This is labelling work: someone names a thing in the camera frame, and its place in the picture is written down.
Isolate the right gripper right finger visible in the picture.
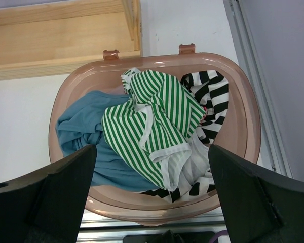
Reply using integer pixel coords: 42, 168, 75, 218
209, 145, 304, 242

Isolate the translucent pink plastic basin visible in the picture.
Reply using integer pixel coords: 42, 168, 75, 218
49, 44, 261, 226

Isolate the aluminium mounting rail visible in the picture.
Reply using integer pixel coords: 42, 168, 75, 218
77, 210, 226, 242

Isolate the green white striped tank top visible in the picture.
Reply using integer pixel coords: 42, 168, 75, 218
102, 68, 204, 191

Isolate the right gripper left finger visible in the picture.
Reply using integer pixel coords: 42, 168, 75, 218
0, 145, 97, 242

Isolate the red white striped tank top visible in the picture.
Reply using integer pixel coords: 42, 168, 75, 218
200, 106, 208, 124

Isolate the blue tank top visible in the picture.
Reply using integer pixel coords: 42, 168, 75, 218
55, 91, 157, 192

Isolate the mauve pink tank top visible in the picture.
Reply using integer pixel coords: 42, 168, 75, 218
108, 85, 127, 95

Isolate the black white striped tank top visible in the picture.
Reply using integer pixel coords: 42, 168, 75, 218
143, 70, 229, 203

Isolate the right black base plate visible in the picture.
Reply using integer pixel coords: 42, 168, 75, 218
123, 230, 215, 243

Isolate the wooden clothes rack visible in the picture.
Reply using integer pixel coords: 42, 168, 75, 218
0, 1, 141, 80

